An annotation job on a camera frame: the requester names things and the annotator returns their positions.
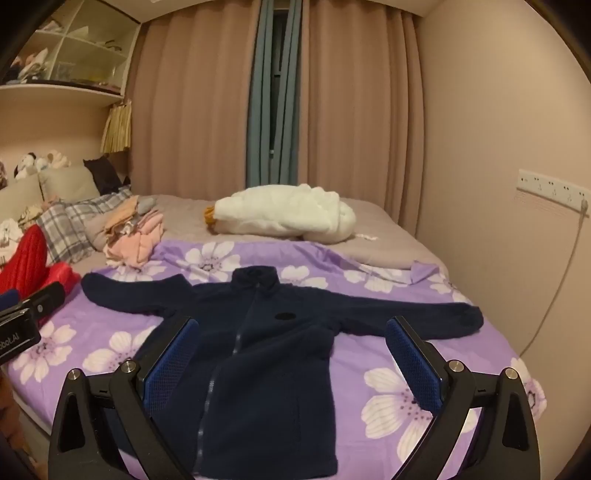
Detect white power cable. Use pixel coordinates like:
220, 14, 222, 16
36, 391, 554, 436
519, 198, 589, 358

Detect grey bed sheet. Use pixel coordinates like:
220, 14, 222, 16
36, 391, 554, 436
83, 193, 446, 271

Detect pink curtain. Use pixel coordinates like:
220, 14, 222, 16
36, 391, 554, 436
295, 0, 428, 236
127, 0, 259, 204

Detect blue-grey curtain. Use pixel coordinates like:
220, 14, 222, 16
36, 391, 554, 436
247, 0, 308, 188

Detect purple floral blanket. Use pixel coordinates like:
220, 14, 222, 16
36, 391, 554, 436
7, 237, 548, 480

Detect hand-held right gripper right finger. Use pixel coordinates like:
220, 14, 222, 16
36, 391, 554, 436
385, 316, 541, 480

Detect yellow fringed cloth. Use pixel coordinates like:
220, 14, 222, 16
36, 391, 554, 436
100, 99, 133, 154

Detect white wall shelf unit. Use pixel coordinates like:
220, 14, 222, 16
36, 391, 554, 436
0, 0, 141, 109

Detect shiny red garment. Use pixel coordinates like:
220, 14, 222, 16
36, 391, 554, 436
34, 262, 81, 326

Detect white wall power strip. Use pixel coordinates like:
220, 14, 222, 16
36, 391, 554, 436
516, 168, 591, 213

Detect black and white plush toy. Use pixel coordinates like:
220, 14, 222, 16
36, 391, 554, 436
14, 151, 47, 179

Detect red knitted sweater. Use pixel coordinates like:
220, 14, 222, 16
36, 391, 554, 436
0, 224, 49, 296

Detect pile of pink clothes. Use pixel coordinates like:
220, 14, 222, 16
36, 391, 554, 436
102, 196, 166, 268

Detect navy fleece jacket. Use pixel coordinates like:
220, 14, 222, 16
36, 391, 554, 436
81, 265, 485, 478

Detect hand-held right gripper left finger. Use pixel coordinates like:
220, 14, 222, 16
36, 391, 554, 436
48, 316, 201, 480

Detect grey plaid cloth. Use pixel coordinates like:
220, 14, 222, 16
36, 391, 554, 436
36, 187, 134, 264

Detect beige pillow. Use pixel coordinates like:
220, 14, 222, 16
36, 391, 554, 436
0, 174, 44, 222
39, 165, 100, 204

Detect white fluffy garment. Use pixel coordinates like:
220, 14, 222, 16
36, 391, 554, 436
204, 184, 357, 244

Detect white crumpled cloth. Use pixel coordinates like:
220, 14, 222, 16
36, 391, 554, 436
0, 219, 24, 252

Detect bundled pale clothes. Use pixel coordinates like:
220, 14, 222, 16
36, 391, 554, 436
9, 48, 51, 84

